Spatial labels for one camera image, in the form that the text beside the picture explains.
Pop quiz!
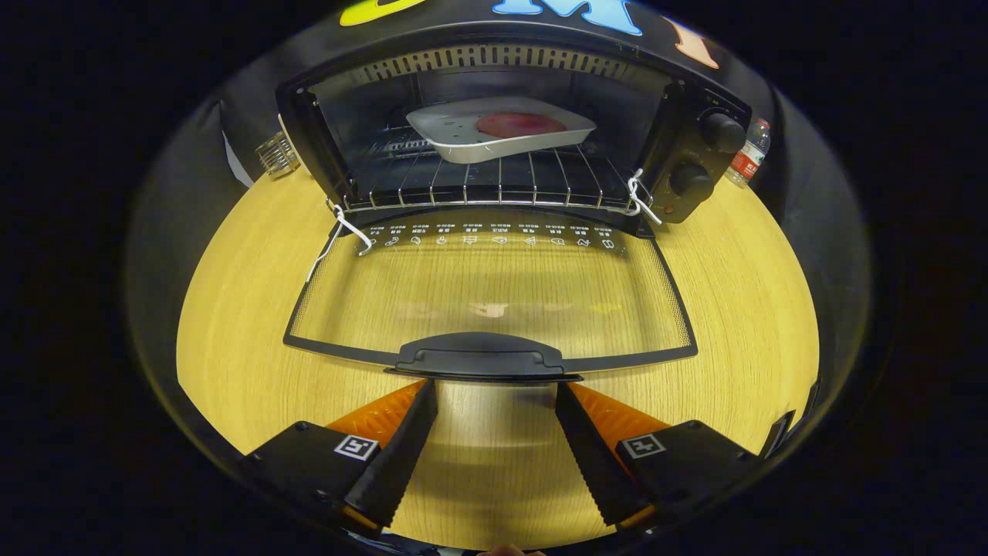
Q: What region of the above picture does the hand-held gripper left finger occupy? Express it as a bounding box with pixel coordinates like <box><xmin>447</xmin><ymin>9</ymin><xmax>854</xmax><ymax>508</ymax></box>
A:
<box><xmin>239</xmin><ymin>378</ymin><xmax>439</xmax><ymax>540</ymax></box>

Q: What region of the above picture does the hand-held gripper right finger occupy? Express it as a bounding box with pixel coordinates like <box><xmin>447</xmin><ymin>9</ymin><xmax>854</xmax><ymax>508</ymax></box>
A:
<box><xmin>554</xmin><ymin>381</ymin><xmax>761</xmax><ymax>537</ymax></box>

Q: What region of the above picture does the black toaster oven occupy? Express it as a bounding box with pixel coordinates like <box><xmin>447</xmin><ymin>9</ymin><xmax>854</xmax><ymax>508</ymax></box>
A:
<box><xmin>274</xmin><ymin>22</ymin><xmax>753</xmax><ymax>385</ymax></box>

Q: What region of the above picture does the white square food plate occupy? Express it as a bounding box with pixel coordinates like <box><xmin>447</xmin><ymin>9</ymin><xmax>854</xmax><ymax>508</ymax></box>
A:
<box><xmin>405</xmin><ymin>96</ymin><xmax>597</xmax><ymax>164</ymax></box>

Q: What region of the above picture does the pink ham slice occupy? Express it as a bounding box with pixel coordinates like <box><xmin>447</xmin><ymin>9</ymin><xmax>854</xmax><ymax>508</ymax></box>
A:
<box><xmin>475</xmin><ymin>112</ymin><xmax>568</xmax><ymax>140</ymax></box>

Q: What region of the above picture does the red label water bottle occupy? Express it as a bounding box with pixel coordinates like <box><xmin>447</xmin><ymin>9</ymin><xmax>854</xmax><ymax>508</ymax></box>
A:
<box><xmin>726</xmin><ymin>117</ymin><xmax>771</xmax><ymax>188</ymax></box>

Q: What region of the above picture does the black backdrop cloth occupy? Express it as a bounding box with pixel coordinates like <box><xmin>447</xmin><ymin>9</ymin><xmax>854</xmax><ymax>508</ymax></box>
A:
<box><xmin>127</xmin><ymin>0</ymin><xmax>869</xmax><ymax>387</ymax></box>

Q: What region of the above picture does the metal wire oven rack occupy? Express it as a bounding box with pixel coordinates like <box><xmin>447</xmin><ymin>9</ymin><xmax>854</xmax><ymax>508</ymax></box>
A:
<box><xmin>340</xmin><ymin>127</ymin><xmax>645</xmax><ymax>215</ymax></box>

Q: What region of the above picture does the wire mesh basket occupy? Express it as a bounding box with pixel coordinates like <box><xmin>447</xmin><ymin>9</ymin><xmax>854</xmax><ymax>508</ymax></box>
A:
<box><xmin>256</xmin><ymin>131</ymin><xmax>302</xmax><ymax>180</ymax></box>

